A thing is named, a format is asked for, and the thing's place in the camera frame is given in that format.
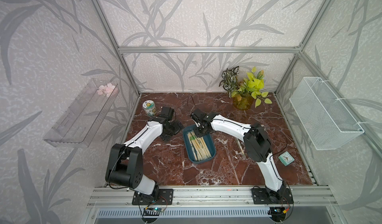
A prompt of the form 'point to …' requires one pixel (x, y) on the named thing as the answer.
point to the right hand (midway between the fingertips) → (198, 132)
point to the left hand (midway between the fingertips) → (179, 131)
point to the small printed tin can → (149, 107)
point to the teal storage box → (209, 138)
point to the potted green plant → (243, 92)
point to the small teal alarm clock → (286, 159)
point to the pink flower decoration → (109, 90)
